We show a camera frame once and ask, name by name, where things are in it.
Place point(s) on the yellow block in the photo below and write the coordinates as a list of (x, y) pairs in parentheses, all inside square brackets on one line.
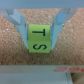
[(40, 38)]

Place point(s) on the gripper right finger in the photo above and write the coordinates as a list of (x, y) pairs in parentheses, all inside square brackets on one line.
[(59, 26)]

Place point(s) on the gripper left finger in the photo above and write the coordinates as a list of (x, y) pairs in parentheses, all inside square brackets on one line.
[(19, 26)]

